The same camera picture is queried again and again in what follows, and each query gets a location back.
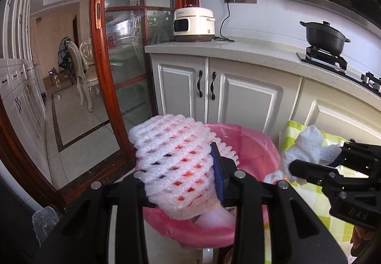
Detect wooden framed glass sliding door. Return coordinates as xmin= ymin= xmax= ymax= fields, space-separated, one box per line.
xmin=0 ymin=0 xmax=201 ymax=209

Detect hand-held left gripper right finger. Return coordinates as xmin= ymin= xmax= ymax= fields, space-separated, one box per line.
xmin=209 ymin=142 xmax=348 ymax=264

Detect wide white cabinet panel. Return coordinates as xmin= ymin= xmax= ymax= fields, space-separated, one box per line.
xmin=293 ymin=78 xmax=381 ymax=146

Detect tall white wall cabinet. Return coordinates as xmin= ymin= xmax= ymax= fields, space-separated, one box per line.
xmin=0 ymin=0 xmax=47 ymax=171

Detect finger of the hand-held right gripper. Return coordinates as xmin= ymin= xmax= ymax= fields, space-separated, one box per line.
xmin=333 ymin=139 xmax=381 ymax=177
xmin=289 ymin=158 xmax=343 ymax=191

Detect narrow white cabinet door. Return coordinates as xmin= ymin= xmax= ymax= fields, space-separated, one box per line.
xmin=150 ymin=54 xmax=209 ymax=125

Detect black cooking pot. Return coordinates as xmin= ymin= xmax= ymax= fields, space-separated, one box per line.
xmin=299 ymin=21 xmax=351 ymax=55

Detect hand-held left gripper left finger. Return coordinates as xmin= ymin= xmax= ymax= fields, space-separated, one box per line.
xmin=39 ymin=170 xmax=149 ymax=264

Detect cardboard boxes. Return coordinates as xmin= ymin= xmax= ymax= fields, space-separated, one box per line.
xmin=43 ymin=67 xmax=74 ymax=95

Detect pink foam fruit net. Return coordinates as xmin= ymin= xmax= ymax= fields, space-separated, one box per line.
xmin=129 ymin=114 xmax=240 ymax=220

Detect black gas stove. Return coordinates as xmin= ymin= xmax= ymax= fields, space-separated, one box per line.
xmin=296 ymin=45 xmax=381 ymax=89

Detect person's right hand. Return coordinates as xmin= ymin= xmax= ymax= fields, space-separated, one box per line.
xmin=351 ymin=225 xmax=376 ymax=256

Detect white foam sheet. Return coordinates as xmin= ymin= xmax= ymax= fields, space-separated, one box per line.
xmin=263 ymin=125 xmax=342 ymax=187

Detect black power cord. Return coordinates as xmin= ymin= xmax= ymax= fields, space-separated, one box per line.
xmin=212 ymin=0 xmax=236 ymax=43

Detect green checked tablecloth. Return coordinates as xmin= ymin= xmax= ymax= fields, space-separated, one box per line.
xmin=278 ymin=119 xmax=381 ymax=244

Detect dark clothing on chair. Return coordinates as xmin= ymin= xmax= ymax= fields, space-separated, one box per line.
xmin=57 ymin=38 xmax=75 ymax=77

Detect clear plastic wrap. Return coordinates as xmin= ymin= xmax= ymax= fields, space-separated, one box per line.
xmin=32 ymin=206 xmax=60 ymax=249

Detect cream dining chair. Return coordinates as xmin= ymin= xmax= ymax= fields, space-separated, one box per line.
xmin=78 ymin=36 xmax=101 ymax=113
xmin=66 ymin=41 xmax=87 ymax=104

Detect cream rice cooker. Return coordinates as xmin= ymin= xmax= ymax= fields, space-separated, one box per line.
xmin=173 ymin=5 xmax=216 ymax=43

